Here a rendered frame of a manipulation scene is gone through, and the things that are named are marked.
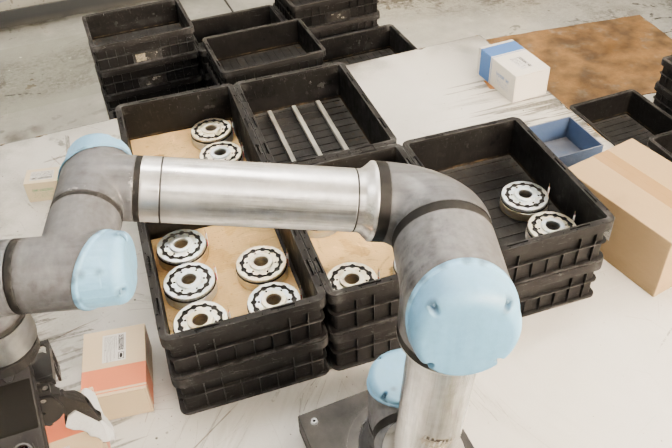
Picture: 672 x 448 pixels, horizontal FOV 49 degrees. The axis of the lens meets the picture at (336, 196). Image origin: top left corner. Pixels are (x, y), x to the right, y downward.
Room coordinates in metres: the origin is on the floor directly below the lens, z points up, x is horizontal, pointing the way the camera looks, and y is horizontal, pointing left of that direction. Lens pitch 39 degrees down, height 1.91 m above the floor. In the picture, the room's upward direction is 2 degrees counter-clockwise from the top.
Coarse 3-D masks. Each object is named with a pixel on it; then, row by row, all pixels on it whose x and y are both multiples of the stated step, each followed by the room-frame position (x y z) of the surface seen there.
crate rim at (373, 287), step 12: (396, 144) 1.37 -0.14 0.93; (336, 156) 1.33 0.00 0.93; (348, 156) 1.33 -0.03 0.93; (360, 156) 1.33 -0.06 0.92; (408, 156) 1.32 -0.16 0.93; (312, 252) 1.02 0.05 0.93; (324, 276) 0.96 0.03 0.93; (396, 276) 0.95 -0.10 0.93; (324, 288) 0.93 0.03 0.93; (348, 288) 0.93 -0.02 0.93; (360, 288) 0.93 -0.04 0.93; (372, 288) 0.93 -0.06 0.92; (384, 288) 0.94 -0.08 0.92; (396, 288) 0.94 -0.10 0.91; (336, 300) 0.91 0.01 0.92; (348, 300) 0.92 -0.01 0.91
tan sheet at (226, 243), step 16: (208, 240) 1.18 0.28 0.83; (224, 240) 1.18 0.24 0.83; (240, 240) 1.18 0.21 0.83; (256, 240) 1.17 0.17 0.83; (272, 240) 1.17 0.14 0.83; (208, 256) 1.13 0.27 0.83; (224, 256) 1.13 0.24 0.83; (160, 272) 1.09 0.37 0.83; (224, 272) 1.08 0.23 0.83; (288, 272) 1.07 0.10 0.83; (224, 288) 1.04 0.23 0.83; (240, 288) 1.03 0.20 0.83; (224, 304) 0.99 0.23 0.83; (240, 304) 0.99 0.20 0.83
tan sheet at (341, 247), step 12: (312, 240) 1.17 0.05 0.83; (324, 240) 1.17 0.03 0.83; (336, 240) 1.16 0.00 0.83; (348, 240) 1.16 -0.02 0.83; (360, 240) 1.16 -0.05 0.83; (324, 252) 1.13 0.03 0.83; (336, 252) 1.13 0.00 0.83; (348, 252) 1.13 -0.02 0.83; (360, 252) 1.12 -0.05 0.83; (372, 252) 1.12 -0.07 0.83; (384, 252) 1.12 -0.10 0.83; (324, 264) 1.09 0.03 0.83; (336, 264) 1.09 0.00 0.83; (372, 264) 1.09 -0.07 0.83; (384, 264) 1.09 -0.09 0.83; (384, 276) 1.05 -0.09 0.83
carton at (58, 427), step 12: (60, 420) 0.54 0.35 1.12; (48, 432) 0.53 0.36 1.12; (60, 432) 0.53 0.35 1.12; (72, 432) 0.53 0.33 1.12; (84, 432) 0.53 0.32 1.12; (60, 444) 0.51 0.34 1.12; (72, 444) 0.51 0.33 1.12; (84, 444) 0.51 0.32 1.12; (96, 444) 0.51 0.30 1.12; (108, 444) 0.54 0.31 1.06
